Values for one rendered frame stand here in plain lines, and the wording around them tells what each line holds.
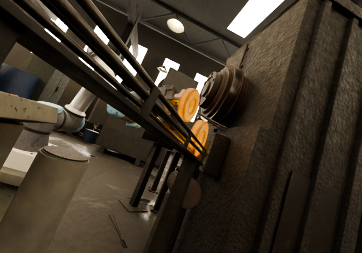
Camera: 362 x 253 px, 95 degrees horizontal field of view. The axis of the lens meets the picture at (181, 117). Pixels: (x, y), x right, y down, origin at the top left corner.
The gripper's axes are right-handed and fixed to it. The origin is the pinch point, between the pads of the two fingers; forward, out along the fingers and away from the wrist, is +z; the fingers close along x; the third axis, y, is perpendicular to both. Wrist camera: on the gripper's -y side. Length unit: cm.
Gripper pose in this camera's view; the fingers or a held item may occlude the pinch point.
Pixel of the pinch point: (190, 101)
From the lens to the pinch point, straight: 77.4
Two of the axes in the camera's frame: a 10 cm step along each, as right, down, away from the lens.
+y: 1.3, -9.5, 2.8
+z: 9.3, 0.2, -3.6
